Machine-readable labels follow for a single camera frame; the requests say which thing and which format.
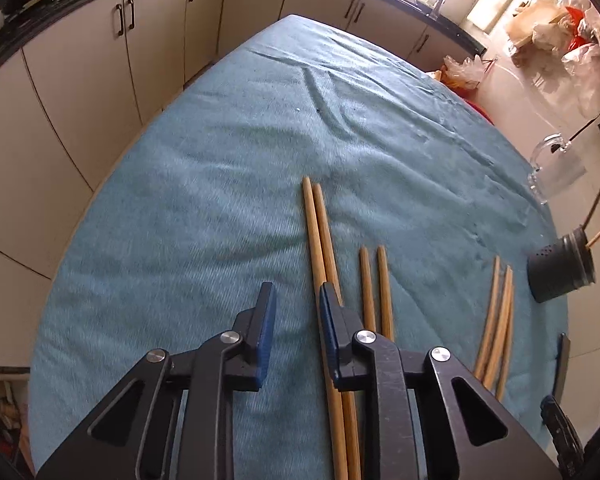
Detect black kitchen countertop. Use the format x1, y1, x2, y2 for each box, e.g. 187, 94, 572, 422
0, 0, 486, 86

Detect hanging plastic bags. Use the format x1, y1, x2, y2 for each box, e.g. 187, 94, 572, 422
505, 0, 600, 121

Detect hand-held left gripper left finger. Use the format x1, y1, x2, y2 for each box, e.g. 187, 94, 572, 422
35, 282, 278, 480

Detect long wooden chopstick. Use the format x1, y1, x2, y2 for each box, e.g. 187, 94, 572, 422
312, 183, 362, 480

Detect white cutting board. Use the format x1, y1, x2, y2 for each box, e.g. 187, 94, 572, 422
466, 0, 513, 33

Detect clear glass mug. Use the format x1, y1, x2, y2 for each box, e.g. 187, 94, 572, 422
527, 132, 588, 206

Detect black power cable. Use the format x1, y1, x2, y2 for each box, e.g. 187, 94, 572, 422
565, 82, 600, 146

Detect blue tablecloth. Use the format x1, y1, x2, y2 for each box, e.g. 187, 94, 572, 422
27, 14, 571, 480

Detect red plastic object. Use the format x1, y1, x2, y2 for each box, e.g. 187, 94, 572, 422
462, 100, 493, 126

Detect cardboard clutter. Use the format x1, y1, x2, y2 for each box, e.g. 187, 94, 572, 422
0, 367, 31, 480

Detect dark grey perforated chopstick holder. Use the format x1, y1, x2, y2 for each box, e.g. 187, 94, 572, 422
526, 226, 597, 304

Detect white kitchen cabinets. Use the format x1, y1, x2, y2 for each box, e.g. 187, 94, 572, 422
0, 0, 486, 376

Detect plastic bag with orange contents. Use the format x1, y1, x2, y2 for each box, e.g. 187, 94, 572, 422
439, 54, 493, 90

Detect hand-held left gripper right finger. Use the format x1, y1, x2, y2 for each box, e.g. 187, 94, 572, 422
319, 282, 563, 480

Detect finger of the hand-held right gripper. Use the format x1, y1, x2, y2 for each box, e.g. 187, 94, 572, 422
540, 395, 588, 480

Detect dark brown chopsticks pair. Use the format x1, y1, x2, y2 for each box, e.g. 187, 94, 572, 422
376, 245, 396, 341

